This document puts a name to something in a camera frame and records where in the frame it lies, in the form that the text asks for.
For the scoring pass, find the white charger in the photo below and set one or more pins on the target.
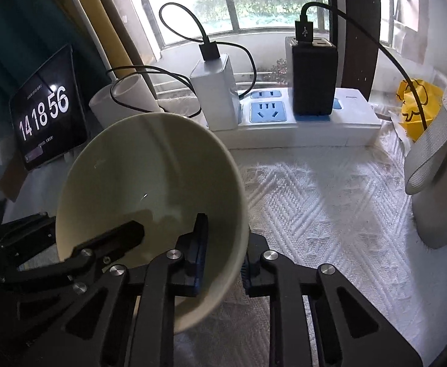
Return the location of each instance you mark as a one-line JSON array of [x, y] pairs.
[[215, 91]]

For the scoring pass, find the yellow plastic bag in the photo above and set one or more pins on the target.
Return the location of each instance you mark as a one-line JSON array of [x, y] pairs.
[[410, 118]]

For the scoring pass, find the white textured cloth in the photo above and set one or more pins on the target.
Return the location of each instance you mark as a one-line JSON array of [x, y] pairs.
[[322, 198]]

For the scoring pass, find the white power strip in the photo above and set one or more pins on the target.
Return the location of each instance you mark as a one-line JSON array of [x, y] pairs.
[[322, 130]]

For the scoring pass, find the white desk lamp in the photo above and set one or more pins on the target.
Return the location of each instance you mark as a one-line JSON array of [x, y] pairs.
[[105, 111]]

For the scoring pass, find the dark door frame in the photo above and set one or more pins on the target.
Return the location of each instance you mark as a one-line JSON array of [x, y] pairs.
[[357, 26]]

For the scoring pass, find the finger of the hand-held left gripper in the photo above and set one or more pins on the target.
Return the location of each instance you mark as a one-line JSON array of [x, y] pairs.
[[112, 241], [24, 237]]

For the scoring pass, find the teal curtain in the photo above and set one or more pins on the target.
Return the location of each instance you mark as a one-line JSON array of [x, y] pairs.
[[2, 46]]

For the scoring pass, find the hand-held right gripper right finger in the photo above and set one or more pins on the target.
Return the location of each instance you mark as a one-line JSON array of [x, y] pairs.
[[247, 279]]

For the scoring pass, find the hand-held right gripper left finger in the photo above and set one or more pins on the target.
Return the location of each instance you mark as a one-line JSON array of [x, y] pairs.
[[200, 244]]

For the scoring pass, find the cream bowl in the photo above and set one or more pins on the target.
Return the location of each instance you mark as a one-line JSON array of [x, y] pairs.
[[150, 168]]

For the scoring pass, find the black charger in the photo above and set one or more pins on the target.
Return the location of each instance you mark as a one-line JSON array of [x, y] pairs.
[[315, 80]]

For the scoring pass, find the black tablet showing clock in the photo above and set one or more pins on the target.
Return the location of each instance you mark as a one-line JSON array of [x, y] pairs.
[[44, 114]]

